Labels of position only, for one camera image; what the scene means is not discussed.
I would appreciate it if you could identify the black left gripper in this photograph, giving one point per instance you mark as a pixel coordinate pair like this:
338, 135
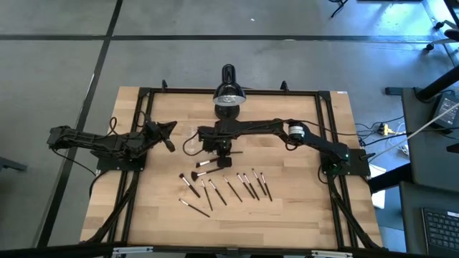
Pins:
152, 133

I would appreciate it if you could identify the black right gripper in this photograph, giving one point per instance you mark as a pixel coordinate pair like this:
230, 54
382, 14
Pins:
215, 143

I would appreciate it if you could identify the black fan makeup brush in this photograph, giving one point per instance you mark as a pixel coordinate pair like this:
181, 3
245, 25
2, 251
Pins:
194, 176

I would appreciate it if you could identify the medium round makeup brush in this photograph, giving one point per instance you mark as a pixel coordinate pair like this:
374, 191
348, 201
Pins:
190, 186

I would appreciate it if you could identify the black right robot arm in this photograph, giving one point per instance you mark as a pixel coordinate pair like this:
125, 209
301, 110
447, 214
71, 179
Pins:
258, 127

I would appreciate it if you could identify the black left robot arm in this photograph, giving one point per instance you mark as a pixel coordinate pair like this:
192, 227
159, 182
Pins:
89, 141

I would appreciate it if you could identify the clear acrylic brush holder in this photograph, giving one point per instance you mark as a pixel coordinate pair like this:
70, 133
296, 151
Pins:
193, 144

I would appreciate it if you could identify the black desk lamp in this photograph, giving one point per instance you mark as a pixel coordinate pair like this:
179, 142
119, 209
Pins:
229, 95

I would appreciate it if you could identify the white paper sheet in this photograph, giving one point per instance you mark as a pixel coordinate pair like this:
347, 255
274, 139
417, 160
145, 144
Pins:
378, 200

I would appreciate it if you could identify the grey floor object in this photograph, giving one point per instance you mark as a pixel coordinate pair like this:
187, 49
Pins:
10, 165

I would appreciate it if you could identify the black rig crossbeam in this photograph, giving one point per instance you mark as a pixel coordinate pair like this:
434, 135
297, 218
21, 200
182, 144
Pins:
54, 253

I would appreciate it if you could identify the grey office desk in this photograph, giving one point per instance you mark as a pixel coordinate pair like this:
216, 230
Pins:
423, 161
410, 222

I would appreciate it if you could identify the black power adapter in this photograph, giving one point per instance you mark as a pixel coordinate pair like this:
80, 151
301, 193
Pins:
446, 111

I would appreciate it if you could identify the black pole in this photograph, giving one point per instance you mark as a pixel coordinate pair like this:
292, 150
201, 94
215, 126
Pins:
439, 84

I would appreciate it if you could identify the black office chair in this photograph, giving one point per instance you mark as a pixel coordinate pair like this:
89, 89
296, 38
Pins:
453, 34

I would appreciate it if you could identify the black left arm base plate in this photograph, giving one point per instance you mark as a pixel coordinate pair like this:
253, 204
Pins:
107, 165

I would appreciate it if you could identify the black aluminium table frame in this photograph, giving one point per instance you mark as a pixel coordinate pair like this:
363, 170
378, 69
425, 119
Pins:
269, 92

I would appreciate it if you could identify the silver aluminium bracket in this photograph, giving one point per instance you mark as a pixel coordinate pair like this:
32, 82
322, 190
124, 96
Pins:
331, 254
132, 250

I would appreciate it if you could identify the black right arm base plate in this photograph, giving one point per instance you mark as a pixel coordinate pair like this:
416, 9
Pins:
360, 168

